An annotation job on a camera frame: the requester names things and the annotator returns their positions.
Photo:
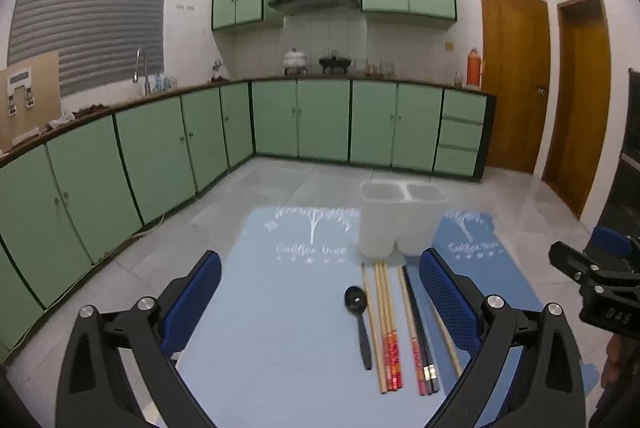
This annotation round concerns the person's right hand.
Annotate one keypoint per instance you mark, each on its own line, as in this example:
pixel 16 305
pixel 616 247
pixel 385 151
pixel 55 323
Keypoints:
pixel 611 363

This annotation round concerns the white lidded pot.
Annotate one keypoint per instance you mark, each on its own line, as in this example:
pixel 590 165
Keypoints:
pixel 295 61

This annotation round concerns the black pot on stand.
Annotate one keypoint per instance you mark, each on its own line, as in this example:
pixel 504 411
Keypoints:
pixel 334 63

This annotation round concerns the orange thermos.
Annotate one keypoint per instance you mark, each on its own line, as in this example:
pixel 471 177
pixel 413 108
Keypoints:
pixel 473 68

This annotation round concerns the bottles by sink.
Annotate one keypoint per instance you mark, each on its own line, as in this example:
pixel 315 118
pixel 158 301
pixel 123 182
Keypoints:
pixel 164 83

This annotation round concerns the white device with clips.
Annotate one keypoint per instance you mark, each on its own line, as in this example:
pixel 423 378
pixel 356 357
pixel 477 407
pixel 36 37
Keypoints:
pixel 19 81

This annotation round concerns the rags on counter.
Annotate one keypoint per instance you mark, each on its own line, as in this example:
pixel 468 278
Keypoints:
pixel 85 113

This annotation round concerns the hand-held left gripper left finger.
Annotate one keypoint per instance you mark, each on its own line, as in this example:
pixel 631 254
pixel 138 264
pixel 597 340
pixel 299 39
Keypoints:
pixel 200 303

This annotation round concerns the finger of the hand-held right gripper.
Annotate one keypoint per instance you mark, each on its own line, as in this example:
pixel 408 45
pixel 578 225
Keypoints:
pixel 610 240
pixel 570 258

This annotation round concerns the small glass jar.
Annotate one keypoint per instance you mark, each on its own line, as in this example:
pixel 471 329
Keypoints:
pixel 458 80

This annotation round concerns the grey window blind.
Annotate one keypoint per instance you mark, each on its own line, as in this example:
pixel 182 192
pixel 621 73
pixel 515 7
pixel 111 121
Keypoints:
pixel 95 8

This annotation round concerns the wall sockets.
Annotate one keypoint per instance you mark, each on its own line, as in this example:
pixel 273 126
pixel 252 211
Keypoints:
pixel 185 7

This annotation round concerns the range hood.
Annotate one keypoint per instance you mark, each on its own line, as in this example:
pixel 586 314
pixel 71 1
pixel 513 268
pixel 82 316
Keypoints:
pixel 312 1

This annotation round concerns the small kettle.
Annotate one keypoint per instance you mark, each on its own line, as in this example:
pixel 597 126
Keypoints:
pixel 218 71

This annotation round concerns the cardboard sheet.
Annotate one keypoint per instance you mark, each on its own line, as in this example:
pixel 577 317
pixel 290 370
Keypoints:
pixel 47 93

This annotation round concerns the plain wooden chopstick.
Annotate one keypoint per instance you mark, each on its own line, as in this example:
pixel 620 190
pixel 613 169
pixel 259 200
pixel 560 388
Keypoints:
pixel 451 353
pixel 372 333

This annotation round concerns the black plastic spoon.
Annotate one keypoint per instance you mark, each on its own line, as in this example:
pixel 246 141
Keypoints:
pixel 356 298

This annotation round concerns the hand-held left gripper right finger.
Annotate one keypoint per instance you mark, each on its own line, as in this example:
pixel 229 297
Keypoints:
pixel 445 303

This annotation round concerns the white translucent utensil holder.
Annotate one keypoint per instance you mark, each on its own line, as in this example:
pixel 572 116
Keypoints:
pixel 395 223

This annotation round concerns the chrome faucet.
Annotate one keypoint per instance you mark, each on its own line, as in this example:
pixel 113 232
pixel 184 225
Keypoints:
pixel 142 58

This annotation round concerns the green base cabinets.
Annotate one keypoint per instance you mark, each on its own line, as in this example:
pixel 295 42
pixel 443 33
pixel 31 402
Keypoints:
pixel 150 158

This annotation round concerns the light blue printed placemat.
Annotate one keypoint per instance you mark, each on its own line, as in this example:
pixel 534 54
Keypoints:
pixel 290 308

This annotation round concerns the row of glass cups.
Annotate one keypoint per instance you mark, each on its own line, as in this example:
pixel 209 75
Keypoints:
pixel 375 68

